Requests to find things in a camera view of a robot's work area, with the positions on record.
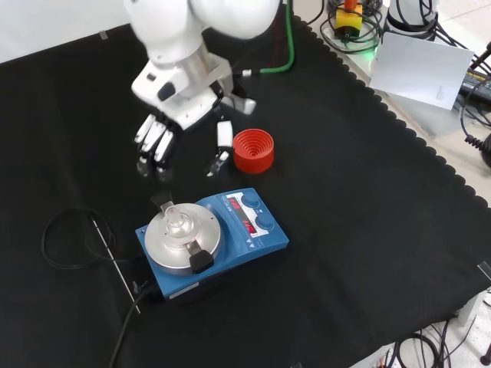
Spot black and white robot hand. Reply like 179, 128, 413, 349
131, 53, 257, 182

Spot heater with blue base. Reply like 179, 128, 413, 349
134, 186, 290, 302

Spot clear round-bottom glass flask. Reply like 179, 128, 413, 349
164, 206, 195, 238

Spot thin steel rod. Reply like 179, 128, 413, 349
91, 217, 142, 314

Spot yellow stop button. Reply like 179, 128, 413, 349
334, 0, 364, 39

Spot black cloth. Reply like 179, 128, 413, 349
0, 2, 491, 368

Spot pale board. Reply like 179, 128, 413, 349
368, 31, 476, 112

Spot black power adapter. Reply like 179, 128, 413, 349
458, 68, 491, 99

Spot red stepped ring holder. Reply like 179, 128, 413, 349
232, 129, 275, 176

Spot green cable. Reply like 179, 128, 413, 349
242, 0, 296, 77

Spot thin black looped cable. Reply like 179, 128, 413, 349
41, 208, 143, 271

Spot thick black power cable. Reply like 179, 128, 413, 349
108, 281, 162, 368

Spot black cable with plug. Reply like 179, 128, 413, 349
458, 95, 491, 169

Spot black floor cables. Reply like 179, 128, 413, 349
377, 316, 491, 368

